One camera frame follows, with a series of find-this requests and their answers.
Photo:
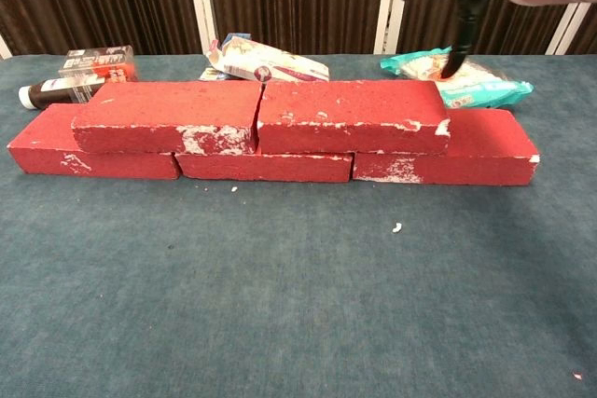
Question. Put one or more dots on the red brick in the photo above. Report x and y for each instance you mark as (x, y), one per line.
(177, 104)
(37, 151)
(490, 146)
(261, 167)
(354, 104)

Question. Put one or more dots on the teal snack packet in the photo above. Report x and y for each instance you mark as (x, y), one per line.
(485, 86)

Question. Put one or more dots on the white pink pouch package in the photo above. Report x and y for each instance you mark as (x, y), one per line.
(275, 67)

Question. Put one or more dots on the blue carton box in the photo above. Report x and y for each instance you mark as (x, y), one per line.
(210, 74)

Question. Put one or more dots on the clear red black package box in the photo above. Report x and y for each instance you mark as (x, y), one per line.
(93, 62)

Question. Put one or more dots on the blue felt table cover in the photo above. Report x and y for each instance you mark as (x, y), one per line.
(256, 309)

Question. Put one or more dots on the brown bottle white cap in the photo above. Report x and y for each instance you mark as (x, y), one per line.
(56, 92)

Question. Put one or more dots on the white partition post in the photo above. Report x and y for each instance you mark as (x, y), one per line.
(392, 11)
(571, 25)
(4, 48)
(200, 2)

